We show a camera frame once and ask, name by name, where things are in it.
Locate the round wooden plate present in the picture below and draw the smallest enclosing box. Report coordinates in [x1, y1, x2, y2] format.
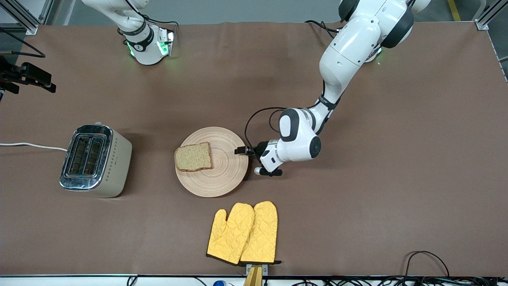
[175, 127, 249, 198]

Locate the brown toast slice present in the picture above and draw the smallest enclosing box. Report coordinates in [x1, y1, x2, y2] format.
[174, 142, 213, 172]

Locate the yellow quilted oven mitt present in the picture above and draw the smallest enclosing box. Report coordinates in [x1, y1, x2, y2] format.
[240, 201, 282, 265]
[206, 203, 255, 265]

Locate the cream and chrome toaster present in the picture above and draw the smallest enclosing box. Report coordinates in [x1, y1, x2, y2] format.
[60, 122, 133, 198]

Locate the wooden stick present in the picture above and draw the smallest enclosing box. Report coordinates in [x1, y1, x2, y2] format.
[243, 265, 263, 286]

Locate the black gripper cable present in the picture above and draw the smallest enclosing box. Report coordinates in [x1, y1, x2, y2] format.
[0, 27, 46, 58]
[244, 106, 287, 149]

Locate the aluminium frame post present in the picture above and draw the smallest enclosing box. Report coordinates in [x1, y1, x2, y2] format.
[475, 0, 508, 31]
[0, 0, 54, 35]

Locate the white toaster power cable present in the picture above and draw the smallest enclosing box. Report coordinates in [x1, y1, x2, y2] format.
[0, 142, 68, 152]

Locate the black arm base cable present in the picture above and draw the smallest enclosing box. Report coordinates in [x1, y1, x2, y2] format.
[305, 19, 343, 40]
[117, 0, 180, 44]

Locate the black cable bundle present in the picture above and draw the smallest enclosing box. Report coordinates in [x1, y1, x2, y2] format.
[294, 276, 508, 286]

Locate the black cable loop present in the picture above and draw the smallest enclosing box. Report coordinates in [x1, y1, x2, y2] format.
[404, 251, 451, 278]

